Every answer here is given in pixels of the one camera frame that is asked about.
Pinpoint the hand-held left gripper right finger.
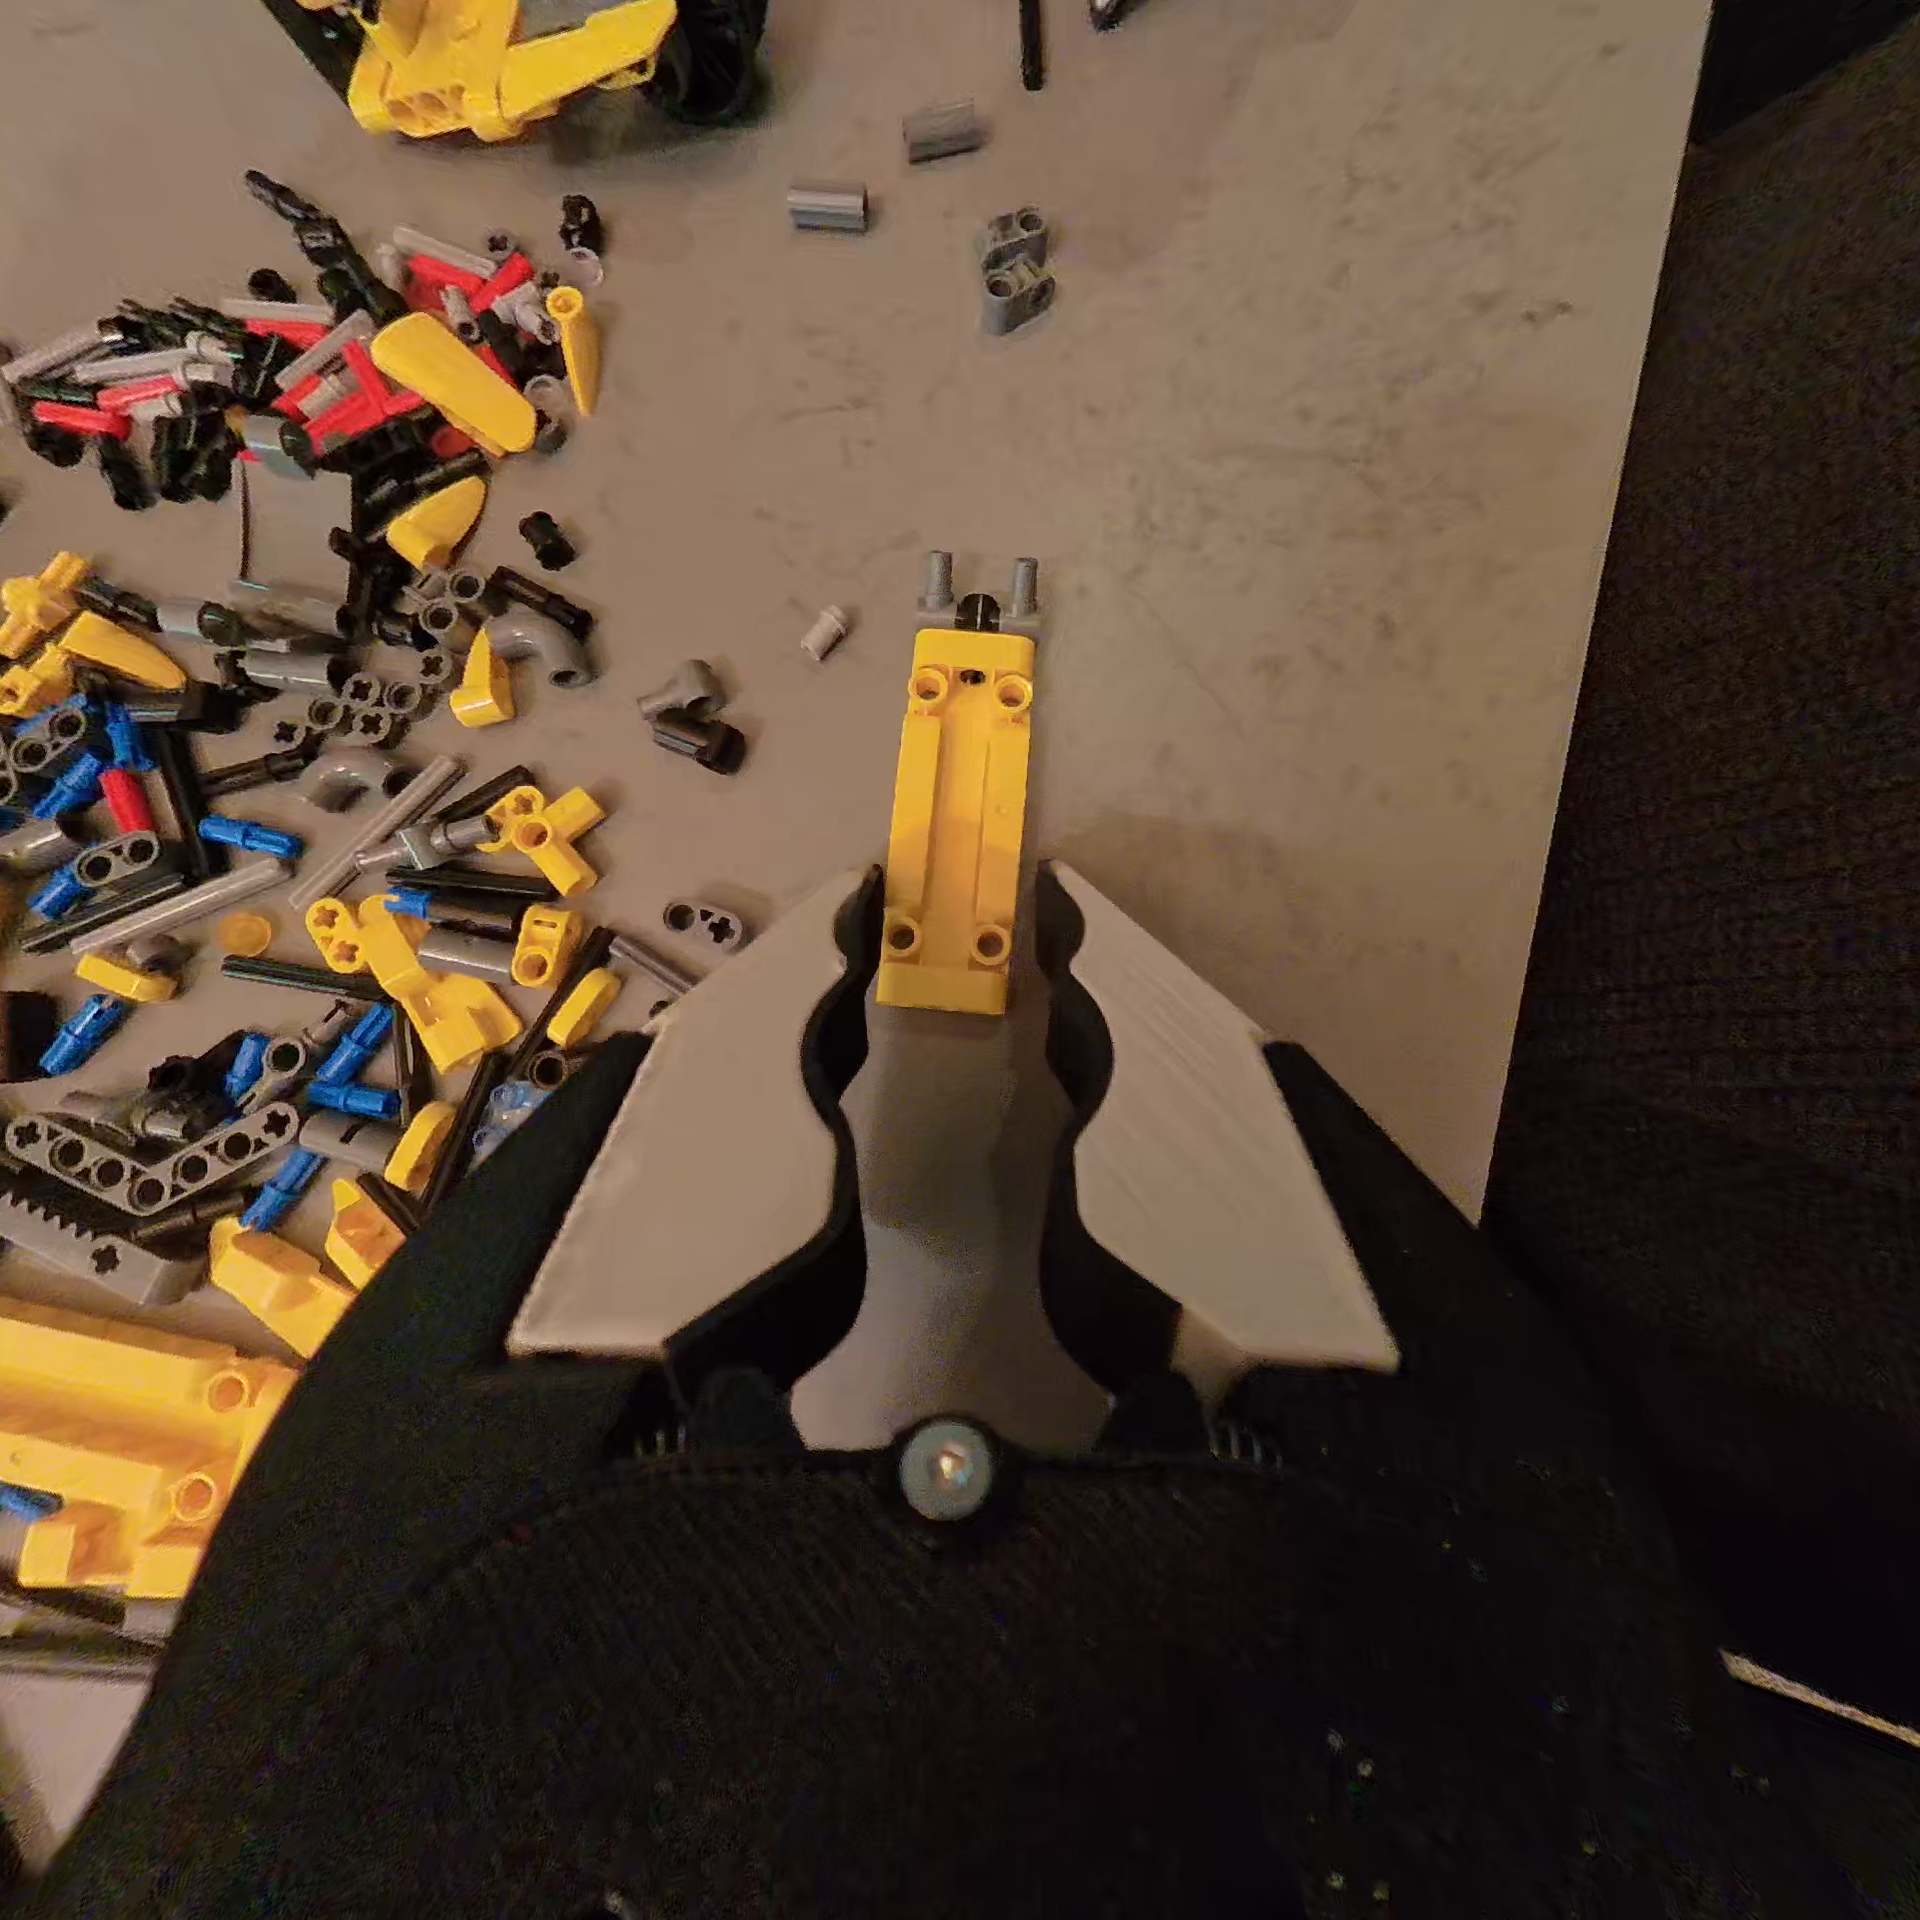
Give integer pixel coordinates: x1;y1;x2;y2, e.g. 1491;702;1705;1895
1033;858;1402;1419

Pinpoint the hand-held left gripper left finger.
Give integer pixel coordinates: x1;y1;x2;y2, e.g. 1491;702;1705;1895
506;867;889;1397

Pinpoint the yellow panel with grey pins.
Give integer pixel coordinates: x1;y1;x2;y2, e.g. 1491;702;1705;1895
876;547;1044;1019

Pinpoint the pile of toy building pieces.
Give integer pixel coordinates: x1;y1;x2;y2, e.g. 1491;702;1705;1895
0;165;750;1336

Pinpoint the grey black elbow connector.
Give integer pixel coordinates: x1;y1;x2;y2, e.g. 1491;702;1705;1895
637;661;747;778

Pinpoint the person's black clothed body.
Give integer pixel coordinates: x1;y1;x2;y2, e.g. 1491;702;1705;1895
1483;0;1920;1920

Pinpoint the plain yellow toy panel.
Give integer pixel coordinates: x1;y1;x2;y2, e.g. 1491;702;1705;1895
0;1297;302;1603

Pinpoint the small yellow toy vehicle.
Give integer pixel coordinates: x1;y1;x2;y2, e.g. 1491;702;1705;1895
254;0;771;147

